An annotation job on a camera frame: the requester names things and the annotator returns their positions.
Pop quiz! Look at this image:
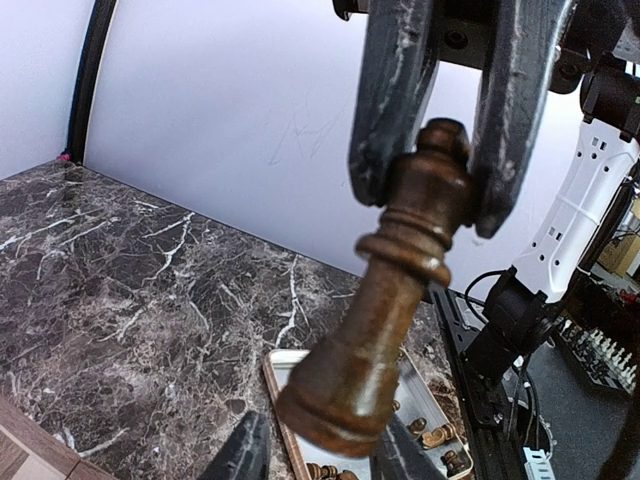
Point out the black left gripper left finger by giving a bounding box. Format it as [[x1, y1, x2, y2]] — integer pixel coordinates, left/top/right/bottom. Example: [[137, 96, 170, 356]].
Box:
[[199, 412, 271, 480]]

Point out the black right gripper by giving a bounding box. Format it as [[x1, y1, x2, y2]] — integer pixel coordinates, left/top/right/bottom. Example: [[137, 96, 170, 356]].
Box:
[[348, 0, 573, 238]]

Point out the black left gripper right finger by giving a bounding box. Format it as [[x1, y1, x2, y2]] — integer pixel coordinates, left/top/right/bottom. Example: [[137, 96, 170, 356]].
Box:
[[372, 413, 445, 480]]

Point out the dark chess king piece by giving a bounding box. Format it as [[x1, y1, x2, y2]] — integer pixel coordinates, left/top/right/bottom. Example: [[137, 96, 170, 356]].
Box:
[[275, 118, 477, 458]]

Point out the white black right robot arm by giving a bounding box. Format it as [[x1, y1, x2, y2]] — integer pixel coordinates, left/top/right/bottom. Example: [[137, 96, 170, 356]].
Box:
[[334, 1, 639, 384]]

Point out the wooden chess board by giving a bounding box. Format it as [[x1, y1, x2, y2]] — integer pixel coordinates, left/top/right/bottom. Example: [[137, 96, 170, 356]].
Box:
[[1, 396, 114, 480]]

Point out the black front mounting rail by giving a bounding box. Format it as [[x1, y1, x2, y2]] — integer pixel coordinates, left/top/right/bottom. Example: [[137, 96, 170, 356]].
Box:
[[429, 286, 527, 480]]

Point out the black right frame post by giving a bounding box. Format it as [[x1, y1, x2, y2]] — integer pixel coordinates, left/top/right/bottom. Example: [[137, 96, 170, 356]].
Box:
[[62, 0, 118, 165]]

